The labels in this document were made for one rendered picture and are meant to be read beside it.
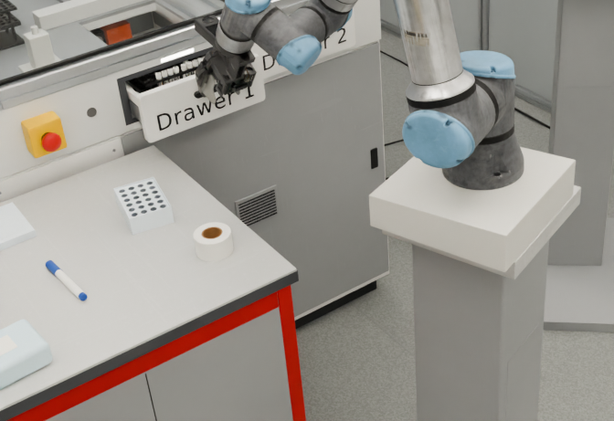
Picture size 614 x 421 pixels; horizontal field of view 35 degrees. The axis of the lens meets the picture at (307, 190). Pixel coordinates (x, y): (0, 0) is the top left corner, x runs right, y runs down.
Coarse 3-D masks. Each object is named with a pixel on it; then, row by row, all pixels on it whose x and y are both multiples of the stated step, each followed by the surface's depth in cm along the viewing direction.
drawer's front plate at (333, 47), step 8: (352, 16) 234; (352, 24) 235; (336, 32) 233; (352, 32) 236; (328, 40) 233; (336, 40) 234; (352, 40) 237; (256, 48) 222; (328, 48) 234; (336, 48) 235; (344, 48) 237; (320, 56) 233; (264, 72) 226; (272, 72) 227; (280, 72) 229
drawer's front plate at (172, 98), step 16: (256, 64) 212; (176, 80) 205; (192, 80) 205; (256, 80) 214; (144, 96) 200; (160, 96) 202; (176, 96) 204; (192, 96) 207; (224, 96) 211; (240, 96) 214; (256, 96) 216; (144, 112) 202; (160, 112) 204; (176, 112) 206; (224, 112) 213; (144, 128) 204; (176, 128) 208
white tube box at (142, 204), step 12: (144, 180) 197; (120, 192) 196; (132, 192) 195; (144, 192) 194; (156, 192) 195; (120, 204) 192; (132, 204) 191; (144, 204) 190; (156, 204) 190; (168, 204) 189; (132, 216) 187; (144, 216) 187; (156, 216) 188; (168, 216) 189; (132, 228) 187; (144, 228) 188
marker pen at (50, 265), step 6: (48, 264) 180; (54, 264) 179; (54, 270) 178; (60, 270) 178; (60, 276) 176; (66, 276) 176; (66, 282) 175; (72, 282) 174; (72, 288) 173; (78, 288) 173; (78, 294) 172; (84, 294) 172
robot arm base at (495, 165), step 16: (512, 128) 176; (480, 144) 175; (496, 144) 175; (512, 144) 177; (464, 160) 177; (480, 160) 176; (496, 160) 176; (512, 160) 177; (448, 176) 181; (464, 176) 178; (480, 176) 177; (496, 176) 176; (512, 176) 178
